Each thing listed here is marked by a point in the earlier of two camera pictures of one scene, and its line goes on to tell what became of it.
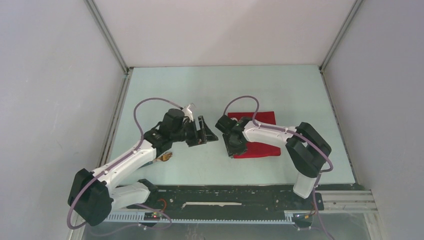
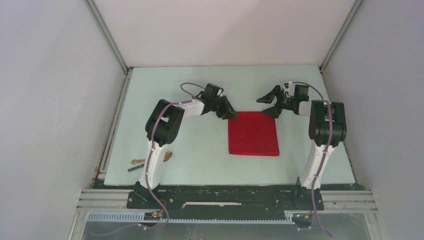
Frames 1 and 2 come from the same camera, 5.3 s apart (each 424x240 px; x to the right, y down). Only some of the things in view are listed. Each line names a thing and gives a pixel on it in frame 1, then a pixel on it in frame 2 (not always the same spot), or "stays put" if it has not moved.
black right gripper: (231, 150) to (273, 111)
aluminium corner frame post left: (109, 36) stays put
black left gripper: (205, 134) to (227, 112)
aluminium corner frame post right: (352, 11) stays put
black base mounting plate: (240, 198) stays put
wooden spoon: (165, 156) stays put
